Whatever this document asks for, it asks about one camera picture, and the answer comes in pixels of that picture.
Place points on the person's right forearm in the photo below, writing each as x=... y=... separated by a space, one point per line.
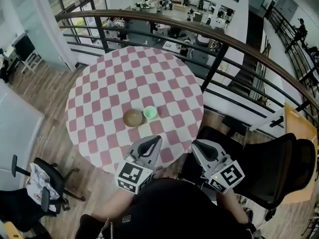
x=234 y=206

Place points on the white metal stool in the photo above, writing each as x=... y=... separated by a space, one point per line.
x=32 y=61

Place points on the black cabinet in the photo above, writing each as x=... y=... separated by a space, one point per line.
x=23 y=47

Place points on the pink white checkered tablecloth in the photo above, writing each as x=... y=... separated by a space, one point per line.
x=112 y=88

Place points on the green cup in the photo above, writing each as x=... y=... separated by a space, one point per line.
x=150 y=112

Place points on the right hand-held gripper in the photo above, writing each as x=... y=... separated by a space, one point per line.
x=229 y=175

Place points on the tan round bowl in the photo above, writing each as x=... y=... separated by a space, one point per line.
x=132 y=118

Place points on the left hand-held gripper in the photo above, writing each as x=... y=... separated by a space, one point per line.
x=132 y=175

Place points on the round wooden board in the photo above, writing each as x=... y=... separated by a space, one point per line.
x=10 y=230

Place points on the curved black wooden-top railing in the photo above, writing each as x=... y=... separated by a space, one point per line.
x=149 y=15

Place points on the black mesh office chair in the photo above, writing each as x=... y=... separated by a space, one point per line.
x=269 y=163

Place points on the person's black shirt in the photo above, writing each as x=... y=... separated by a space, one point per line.
x=174 y=208

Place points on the person's left forearm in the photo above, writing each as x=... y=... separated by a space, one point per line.
x=114 y=205

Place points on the wooden table white legs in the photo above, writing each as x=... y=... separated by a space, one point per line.
x=299 y=126

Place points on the black swivel chair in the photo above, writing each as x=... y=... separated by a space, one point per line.
x=15 y=203

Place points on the crumpled white cloth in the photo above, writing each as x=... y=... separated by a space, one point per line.
x=41 y=180

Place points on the white desk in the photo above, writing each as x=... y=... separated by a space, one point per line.
x=17 y=123

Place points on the dark staircase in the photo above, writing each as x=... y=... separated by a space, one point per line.
x=245 y=66

